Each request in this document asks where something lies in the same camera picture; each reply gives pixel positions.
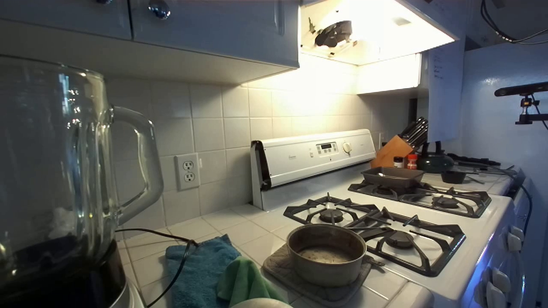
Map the white gas stove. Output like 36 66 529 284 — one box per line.
248 126 529 308

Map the stove digital display panel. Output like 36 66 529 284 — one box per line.
315 140 339 155

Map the black cast iron burner grate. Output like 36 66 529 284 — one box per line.
348 207 468 279
418 186 493 219
348 178 426 202
283 193 385 229

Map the grey square trivet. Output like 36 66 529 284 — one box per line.
262 244 375 304

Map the wooden knife block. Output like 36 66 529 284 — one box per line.
370 133 416 169

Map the small metal pot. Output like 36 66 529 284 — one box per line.
286 220 390 287

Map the green cloth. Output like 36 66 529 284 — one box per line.
214 255 288 306

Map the dark hood fan motor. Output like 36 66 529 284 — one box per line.
313 18 355 49

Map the white upper kitchen cabinet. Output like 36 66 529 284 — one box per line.
0 0 301 85

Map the blue cloth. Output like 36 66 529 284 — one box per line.
164 234 245 308

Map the white range hood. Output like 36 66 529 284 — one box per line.
298 0 459 66

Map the dark round kettle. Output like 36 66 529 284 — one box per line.
418 148 459 174

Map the small black pan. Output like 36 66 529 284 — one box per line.
442 169 469 184

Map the black elongated object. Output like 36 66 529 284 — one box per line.
447 152 504 171

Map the glass blender jar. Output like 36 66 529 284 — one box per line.
0 54 166 287

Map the dark pot on counter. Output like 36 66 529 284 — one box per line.
0 241 130 308

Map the white wall outlet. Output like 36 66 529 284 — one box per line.
175 150 202 191

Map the black handled knife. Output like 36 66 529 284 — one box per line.
408 126 432 150
399 116 428 142

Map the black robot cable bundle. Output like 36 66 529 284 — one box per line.
480 0 519 44

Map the black camera on mount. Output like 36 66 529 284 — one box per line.
493 80 548 128

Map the black thin cable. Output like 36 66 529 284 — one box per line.
486 164 536 236

